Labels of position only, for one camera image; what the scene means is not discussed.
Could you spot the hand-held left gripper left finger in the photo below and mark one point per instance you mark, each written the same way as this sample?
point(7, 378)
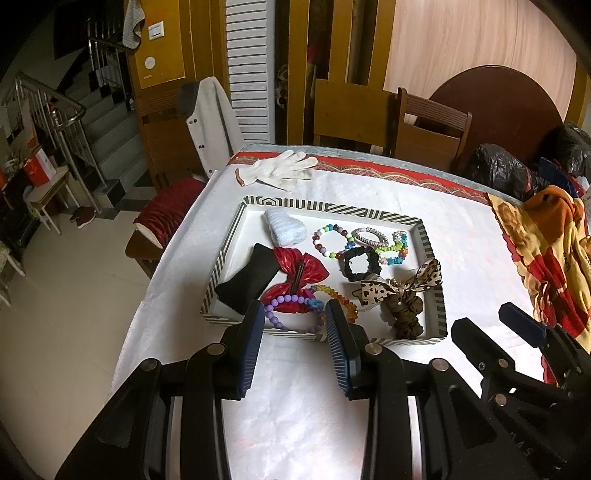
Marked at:
point(251, 350)

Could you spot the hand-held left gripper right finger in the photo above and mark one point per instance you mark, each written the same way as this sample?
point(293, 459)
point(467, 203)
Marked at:
point(339, 350)

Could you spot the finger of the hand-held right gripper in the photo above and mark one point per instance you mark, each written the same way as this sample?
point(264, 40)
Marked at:
point(480, 350)
point(521, 323)

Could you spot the black scrunchie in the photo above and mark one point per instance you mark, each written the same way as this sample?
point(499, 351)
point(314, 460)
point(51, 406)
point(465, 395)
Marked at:
point(346, 267)

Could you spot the red satin bow hair clip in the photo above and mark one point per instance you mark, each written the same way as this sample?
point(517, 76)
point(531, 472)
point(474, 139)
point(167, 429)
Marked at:
point(291, 263)

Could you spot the striped rim white tray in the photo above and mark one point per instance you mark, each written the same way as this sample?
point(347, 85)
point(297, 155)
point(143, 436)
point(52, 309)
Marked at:
point(251, 230)

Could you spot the black cloth pouch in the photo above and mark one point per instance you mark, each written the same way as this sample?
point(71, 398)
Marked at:
point(244, 281)

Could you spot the leopard print bow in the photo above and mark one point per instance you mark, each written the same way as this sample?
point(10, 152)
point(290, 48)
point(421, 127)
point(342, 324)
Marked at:
point(376, 290)

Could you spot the orange floral blanket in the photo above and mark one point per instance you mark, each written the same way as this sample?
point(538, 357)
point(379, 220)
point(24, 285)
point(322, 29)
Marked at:
point(549, 240)

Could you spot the white blue knit scrunchie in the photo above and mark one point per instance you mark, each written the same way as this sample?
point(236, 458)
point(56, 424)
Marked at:
point(284, 228)

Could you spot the blue bag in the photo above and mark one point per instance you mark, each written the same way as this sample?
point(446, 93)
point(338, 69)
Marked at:
point(554, 170)

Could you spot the red seat cushion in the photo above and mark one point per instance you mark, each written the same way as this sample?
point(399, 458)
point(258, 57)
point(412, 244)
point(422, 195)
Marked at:
point(171, 207)

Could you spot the white knit glove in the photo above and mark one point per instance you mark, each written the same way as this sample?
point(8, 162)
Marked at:
point(281, 168)

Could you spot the red patterned table cover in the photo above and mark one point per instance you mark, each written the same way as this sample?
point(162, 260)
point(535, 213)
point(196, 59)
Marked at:
point(392, 170)

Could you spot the slatted back wooden chair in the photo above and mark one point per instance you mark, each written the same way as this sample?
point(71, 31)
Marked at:
point(429, 138)

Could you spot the dark red slippers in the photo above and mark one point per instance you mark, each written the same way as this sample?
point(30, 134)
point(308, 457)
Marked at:
point(84, 217)

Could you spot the round wooden table top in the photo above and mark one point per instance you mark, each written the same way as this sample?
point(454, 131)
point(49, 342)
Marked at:
point(498, 101)

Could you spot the white jacket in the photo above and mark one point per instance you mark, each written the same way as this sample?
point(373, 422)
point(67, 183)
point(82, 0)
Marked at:
point(212, 124)

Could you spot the wooden chair with cushion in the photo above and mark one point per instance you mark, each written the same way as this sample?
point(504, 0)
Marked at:
point(161, 138)

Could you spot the solid back wooden chair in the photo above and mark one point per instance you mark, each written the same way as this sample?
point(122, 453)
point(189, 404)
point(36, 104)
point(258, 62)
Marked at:
point(351, 115)

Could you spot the grey staircase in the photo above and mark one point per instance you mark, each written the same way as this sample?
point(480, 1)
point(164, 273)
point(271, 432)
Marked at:
point(111, 138)

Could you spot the small wooden side table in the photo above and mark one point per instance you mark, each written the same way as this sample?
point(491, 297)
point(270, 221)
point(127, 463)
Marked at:
point(46, 189)

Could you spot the red paper bag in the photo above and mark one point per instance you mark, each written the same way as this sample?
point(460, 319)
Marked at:
point(41, 168)

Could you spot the white louvered door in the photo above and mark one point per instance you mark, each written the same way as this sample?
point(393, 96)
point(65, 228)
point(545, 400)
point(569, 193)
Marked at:
point(247, 69)

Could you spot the metal stair railing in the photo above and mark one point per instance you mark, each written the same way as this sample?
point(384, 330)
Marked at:
point(60, 115)

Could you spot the hanging grey towel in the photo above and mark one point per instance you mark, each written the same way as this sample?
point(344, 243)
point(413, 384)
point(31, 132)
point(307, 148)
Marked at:
point(134, 23)

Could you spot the white wall switch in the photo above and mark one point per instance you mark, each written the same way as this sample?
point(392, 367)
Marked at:
point(156, 30)

